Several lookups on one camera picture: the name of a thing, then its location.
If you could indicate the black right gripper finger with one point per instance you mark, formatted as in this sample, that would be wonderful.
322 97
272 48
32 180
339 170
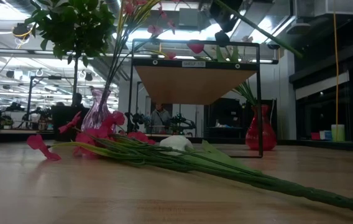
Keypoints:
226 21

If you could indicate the red tulip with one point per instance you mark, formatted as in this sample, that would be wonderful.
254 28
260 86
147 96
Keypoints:
196 47

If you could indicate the pink blossom spray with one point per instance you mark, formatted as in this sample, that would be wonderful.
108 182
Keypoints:
154 29

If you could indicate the red glass vase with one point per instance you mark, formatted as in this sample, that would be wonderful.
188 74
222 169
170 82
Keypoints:
260 133

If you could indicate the white tulip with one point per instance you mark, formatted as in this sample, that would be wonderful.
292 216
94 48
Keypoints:
176 143

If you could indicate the purple glass vase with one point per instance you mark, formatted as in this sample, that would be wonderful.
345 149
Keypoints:
97 115

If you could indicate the red blossom spray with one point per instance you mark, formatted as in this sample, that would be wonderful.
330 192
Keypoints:
36 141

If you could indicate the black background robot arm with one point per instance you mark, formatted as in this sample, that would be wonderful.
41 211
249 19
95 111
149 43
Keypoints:
136 121
181 121

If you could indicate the grey ceiling box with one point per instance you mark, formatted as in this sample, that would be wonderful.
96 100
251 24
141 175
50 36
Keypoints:
189 17

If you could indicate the white ceiling unit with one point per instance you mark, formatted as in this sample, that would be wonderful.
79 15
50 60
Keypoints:
335 7

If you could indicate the person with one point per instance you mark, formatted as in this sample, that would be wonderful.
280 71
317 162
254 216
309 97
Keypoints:
77 99
161 119

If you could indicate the red box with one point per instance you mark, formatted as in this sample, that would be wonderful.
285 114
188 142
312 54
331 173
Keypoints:
315 136

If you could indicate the white and blue box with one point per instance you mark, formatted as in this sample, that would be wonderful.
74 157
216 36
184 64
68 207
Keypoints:
325 135

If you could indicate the potted green plant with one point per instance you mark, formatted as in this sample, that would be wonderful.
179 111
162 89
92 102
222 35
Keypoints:
71 28

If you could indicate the pale green cylinder container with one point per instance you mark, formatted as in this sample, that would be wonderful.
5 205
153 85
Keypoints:
341 133

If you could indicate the silver ventilation duct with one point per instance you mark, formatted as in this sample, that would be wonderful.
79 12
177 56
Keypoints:
257 12

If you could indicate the wooden shelf with black frame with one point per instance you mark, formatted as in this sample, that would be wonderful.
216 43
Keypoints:
195 84

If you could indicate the black background stand frame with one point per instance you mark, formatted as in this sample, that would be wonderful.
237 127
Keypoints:
54 77

